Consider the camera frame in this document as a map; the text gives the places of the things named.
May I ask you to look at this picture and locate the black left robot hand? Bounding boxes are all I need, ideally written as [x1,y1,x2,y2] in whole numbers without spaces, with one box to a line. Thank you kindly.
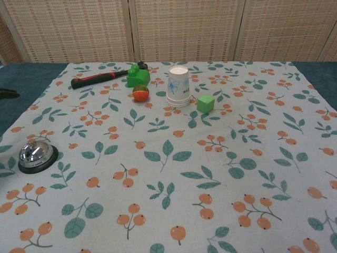
[0,88,20,101]

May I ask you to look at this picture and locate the woven bamboo folding screen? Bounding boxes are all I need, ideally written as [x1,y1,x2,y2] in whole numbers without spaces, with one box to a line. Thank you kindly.
[0,0,337,65]

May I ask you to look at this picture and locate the fruit and leaf print tablecloth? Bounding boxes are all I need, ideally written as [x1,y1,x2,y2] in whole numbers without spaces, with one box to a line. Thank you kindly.
[0,61,337,253]

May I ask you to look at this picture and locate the black and red hammer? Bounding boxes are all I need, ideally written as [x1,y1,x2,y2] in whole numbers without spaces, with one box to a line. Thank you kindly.
[70,61,148,90]

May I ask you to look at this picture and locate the white paper cup stack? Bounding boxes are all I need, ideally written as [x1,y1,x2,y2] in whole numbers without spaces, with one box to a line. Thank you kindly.
[165,66,192,108]

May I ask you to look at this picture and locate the chrome bell with black base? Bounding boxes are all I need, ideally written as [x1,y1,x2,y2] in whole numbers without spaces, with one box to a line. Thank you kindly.
[17,140,59,174]

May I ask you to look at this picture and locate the green plastic building block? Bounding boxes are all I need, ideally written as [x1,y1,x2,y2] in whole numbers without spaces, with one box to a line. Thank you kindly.
[126,65,151,87]

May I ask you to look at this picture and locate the green wooden cube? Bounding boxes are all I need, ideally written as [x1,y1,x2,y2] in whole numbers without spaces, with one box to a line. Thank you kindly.
[196,94,217,114]

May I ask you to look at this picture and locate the red and green ball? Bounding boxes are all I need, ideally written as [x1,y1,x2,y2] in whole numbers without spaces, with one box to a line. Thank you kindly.
[132,84,150,103]

